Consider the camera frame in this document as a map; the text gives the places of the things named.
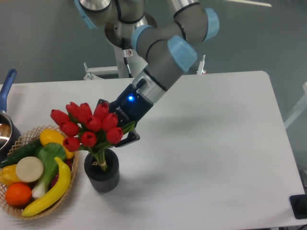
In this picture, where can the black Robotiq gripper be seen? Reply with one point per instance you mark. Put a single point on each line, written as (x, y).
(129, 106)

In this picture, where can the red tulip bouquet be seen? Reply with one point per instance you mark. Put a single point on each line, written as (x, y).
(94, 131)

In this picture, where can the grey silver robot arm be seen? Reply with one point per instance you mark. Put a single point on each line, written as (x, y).
(167, 50)

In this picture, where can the dark grey ribbed vase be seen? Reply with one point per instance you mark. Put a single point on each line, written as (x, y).
(103, 181)

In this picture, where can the yellow lemon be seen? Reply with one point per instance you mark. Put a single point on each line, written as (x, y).
(52, 136)

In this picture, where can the green bok choy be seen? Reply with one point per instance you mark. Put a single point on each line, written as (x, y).
(47, 154)

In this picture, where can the yellow banana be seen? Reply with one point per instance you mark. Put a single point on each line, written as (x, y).
(54, 194)

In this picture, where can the red fruit in basket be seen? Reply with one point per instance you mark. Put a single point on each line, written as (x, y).
(54, 180)

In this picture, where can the woven wicker basket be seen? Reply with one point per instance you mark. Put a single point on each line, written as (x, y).
(24, 139)

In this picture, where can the green cucumber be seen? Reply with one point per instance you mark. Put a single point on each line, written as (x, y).
(27, 150)

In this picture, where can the silver clamp screw right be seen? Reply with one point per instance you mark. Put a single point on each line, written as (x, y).
(201, 70)

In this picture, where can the round beige bun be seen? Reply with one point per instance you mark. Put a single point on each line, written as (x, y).
(29, 169)

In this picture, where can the yellow bell pepper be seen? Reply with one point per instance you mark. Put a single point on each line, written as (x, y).
(8, 175)

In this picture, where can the orange fruit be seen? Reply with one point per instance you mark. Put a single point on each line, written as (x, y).
(18, 194)

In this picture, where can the black device at table edge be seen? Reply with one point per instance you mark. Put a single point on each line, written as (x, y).
(299, 206)

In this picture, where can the blue handled saucepan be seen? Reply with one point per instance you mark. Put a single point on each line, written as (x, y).
(9, 133)

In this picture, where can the white frame at right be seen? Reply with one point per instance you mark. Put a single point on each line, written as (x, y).
(297, 109)

